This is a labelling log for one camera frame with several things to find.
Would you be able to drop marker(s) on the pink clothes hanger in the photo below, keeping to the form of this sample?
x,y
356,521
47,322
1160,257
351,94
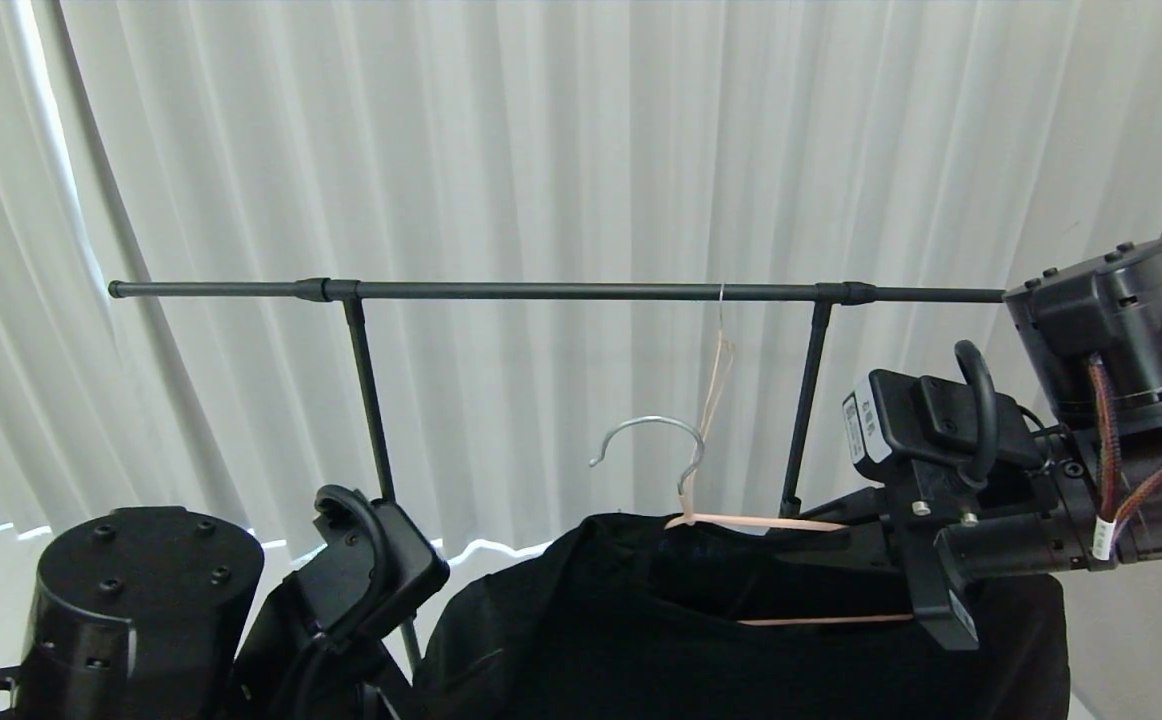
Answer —
x,y
741,522
716,380

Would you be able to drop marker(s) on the black garment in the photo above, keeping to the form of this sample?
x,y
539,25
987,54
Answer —
x,y
641,650

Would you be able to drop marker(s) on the black clothes rack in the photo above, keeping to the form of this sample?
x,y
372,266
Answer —
x,y
591,292

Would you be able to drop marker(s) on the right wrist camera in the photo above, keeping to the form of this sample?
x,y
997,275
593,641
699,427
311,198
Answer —
x,y
931,420

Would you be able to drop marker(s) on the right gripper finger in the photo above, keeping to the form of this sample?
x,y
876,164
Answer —
x,y
861,550

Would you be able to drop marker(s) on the white curtain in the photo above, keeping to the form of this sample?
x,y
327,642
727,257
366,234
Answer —
x,y
541,130

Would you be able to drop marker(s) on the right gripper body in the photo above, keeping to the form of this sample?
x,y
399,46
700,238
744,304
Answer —
x,y
1021,545

